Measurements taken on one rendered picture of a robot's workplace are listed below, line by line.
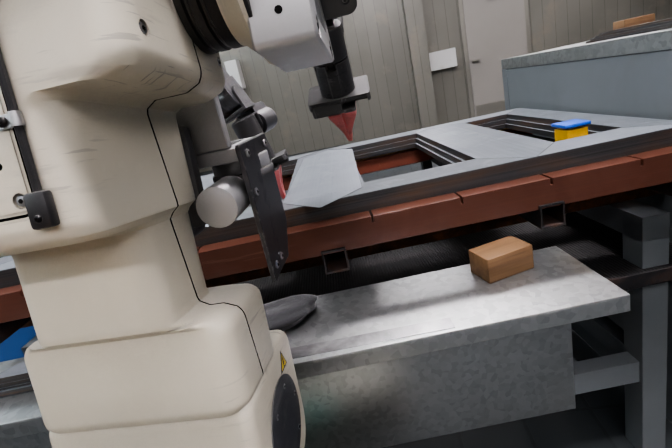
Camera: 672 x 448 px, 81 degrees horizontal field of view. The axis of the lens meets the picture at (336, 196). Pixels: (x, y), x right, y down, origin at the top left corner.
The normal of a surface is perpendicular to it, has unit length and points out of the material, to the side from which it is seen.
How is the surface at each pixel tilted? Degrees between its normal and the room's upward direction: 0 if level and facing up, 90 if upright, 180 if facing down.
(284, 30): 82
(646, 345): 90
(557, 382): 90
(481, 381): 90
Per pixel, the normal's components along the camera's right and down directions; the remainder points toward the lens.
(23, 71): -0.11, 0.14
